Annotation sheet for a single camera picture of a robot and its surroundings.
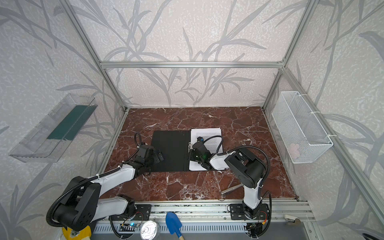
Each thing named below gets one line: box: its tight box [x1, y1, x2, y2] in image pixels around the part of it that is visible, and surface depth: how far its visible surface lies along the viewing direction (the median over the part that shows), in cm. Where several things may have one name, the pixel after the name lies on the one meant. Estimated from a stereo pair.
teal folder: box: [150, 130, 191, 172], surface depth 105 cm
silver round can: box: [140, 220, 161, 240], surface depth 66 cm
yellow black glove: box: [62, 225, 92, 240], surface depth 67 cm
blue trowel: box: [165, 212, 185, 240], surface depth 72 cm
